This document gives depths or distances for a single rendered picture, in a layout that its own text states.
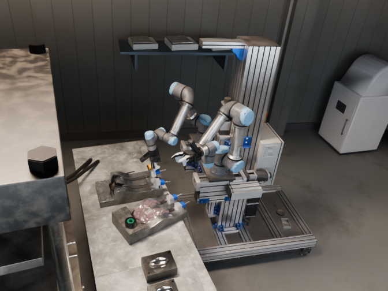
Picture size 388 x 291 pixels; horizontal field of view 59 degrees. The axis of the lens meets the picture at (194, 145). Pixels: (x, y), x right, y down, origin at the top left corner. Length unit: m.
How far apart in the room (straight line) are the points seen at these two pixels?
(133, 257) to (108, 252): 0.17
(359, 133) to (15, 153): 4.82
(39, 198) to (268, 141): 2.12
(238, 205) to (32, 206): 2.39
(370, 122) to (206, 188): 3.25
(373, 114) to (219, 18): 2.52
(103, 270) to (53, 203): 1.24
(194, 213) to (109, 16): 2.51
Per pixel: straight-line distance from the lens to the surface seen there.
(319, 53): 5.53
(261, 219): 3.72
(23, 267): 1.61
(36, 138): 1.39
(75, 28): 4.53
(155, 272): 2.31
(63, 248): 1.47
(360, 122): 5.38
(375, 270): 4.04
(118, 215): 2.59
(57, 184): 1.20
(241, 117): 2.38
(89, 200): 2.90
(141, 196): 2.83
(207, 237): 3.42
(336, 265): 3.88
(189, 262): 2.46
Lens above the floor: 2.72
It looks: 33 degrees down
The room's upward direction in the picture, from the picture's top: 6 degrees clockwise
